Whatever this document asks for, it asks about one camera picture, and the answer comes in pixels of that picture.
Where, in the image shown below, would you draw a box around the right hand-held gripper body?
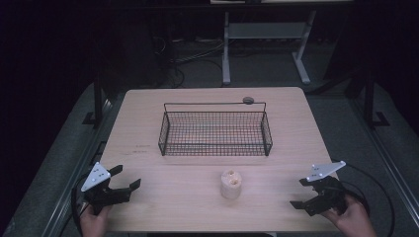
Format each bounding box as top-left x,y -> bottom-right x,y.
303,160 -> 348,217

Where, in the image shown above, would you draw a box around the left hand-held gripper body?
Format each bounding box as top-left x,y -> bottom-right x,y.
80,161 -> 131,215

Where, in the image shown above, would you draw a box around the person's left hand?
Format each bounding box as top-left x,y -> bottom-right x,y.
79,203 -> 114,237

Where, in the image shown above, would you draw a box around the person's right hand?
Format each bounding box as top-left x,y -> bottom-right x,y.
320,193 -> 378,237

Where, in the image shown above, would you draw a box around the black metal stand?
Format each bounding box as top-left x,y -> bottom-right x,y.
361,70 -> 391,128
81,73 -> 111,128

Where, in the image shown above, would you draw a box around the beige lotus root piece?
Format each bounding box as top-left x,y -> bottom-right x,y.
219,169 -> 243,199

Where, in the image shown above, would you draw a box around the aluminium rail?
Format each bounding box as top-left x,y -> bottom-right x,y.
348,97 -> 419,229
41,97 -> 115,237

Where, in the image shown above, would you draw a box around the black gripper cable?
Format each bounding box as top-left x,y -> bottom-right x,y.
330,159 -> 396,237
70,173 -> 91,237

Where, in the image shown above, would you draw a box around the black wire basket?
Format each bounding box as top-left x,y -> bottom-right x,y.
157,101 -> 274,158

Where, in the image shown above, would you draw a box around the black floor cables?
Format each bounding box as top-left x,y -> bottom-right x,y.
151,35 -> 228,89

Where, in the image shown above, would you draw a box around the white metal table frame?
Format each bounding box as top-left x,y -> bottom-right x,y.
221,9 -> 318,86

